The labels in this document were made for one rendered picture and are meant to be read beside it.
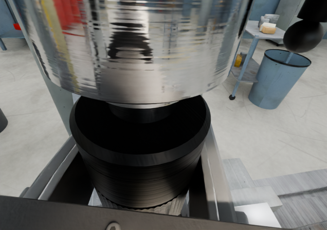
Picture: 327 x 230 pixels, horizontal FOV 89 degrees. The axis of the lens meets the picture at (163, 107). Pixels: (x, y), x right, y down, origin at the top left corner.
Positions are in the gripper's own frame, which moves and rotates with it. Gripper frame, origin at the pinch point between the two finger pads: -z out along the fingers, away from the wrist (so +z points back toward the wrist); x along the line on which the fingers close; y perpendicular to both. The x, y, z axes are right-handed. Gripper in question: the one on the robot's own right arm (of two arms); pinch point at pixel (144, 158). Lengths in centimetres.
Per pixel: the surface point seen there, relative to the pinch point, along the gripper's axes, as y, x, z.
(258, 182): 32.3, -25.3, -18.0
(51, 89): 19.2, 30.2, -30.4
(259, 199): 21.4, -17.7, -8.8
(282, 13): 51, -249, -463
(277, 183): 32.3, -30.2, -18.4
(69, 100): 23.0, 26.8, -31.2
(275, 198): 21.4, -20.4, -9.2
